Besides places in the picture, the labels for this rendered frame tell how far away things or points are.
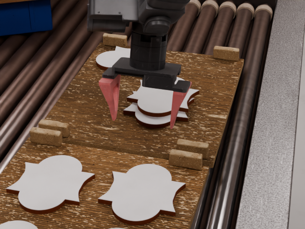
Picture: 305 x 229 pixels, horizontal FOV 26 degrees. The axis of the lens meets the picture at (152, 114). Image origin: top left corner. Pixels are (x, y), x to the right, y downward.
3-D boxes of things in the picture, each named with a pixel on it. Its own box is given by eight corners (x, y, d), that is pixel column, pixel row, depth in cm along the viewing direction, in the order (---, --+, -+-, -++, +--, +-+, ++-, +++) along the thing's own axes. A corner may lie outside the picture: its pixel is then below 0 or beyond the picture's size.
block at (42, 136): (63, 142, 124) (62, 130, 123) (60, 148, 122) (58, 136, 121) (33, 137, 125) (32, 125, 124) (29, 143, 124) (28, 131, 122)
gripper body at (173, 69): (174, 86, 102) (178, 39, 100) (110, 77, 104) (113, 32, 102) (180, 75, 108) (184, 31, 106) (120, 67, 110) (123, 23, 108)
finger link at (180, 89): (181, 137, 105) (187, 80, 101) (137, 130, 106) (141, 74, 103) (188, 122, 111) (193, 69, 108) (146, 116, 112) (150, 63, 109)
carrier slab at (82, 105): (243, 64, 153) (244, 58, 152) (213, 168, 120) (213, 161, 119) (100, 47, 161) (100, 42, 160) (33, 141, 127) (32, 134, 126)
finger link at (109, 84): (138, 131, 106) (142, 74, 103) (95, 124, 107) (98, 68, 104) (147, 116, 112) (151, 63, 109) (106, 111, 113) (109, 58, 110)
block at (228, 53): (239, 58, 153) (240, 47, 151) (238, 62, 151) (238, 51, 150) (213, 55, 154) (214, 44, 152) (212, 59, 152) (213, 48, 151)
